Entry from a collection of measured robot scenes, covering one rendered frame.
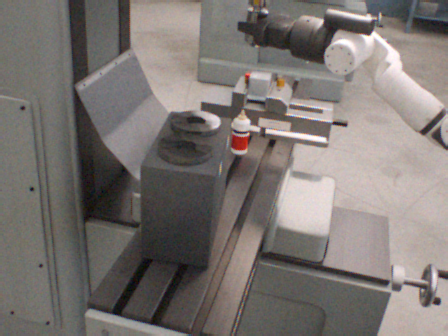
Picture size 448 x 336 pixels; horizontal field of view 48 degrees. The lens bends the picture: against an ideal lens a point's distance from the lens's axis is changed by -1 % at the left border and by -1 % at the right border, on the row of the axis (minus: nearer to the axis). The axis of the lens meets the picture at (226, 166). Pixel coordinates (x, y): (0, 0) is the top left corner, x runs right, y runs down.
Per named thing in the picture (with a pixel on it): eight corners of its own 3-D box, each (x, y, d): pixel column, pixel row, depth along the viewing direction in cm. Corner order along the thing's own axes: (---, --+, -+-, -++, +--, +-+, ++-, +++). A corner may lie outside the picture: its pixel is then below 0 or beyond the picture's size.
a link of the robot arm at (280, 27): (285, 4, 112) (333, 14, 106) (280, 46, 117) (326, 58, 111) (254, 12, 103) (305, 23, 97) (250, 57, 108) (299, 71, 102)
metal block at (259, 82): (269, 94, 137) (272, 73, 134) (266, 102, 132) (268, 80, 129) (250, 91, 138) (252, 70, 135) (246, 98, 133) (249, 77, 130)
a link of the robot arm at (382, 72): (344, 42, 107) (391, 84, 105) (324, 55, 101) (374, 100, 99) (361, 19, 102) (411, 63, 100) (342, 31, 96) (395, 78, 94)
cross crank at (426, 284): (436, 290, 139) (449, 257, 133) (441, 321, 129) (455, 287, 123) (379, 278, 142) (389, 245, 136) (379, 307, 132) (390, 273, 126)
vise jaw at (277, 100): (291, 97, 140) (293, 84, 138) (286, 114, 129) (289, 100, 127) (270, 94, 141) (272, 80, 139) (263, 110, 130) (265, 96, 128)
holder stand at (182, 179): (224, 199, 106) (233, 111, 96) (208, 268, 87) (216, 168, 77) (168, 191, 107) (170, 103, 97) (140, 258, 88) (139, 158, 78)
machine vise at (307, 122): (330, 125, 143) (337, 89, 137) (328, 148, 130) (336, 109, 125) (210, 106, 148) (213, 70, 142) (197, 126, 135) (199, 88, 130)
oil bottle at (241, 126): (248, 149, 126) (253, 108, 121) (244, 156, 123) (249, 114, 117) (232, 146, 127) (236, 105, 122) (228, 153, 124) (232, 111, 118)
